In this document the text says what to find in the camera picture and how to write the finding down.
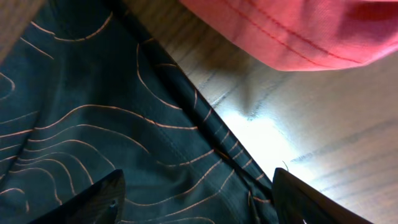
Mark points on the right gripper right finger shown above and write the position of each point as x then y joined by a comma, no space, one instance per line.
297,202

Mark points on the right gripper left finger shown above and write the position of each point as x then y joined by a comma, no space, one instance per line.
101,203

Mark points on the black orange patterned jersey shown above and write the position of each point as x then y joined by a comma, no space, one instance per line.
87,91

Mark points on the red t-shirt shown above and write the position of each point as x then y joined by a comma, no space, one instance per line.
304,35

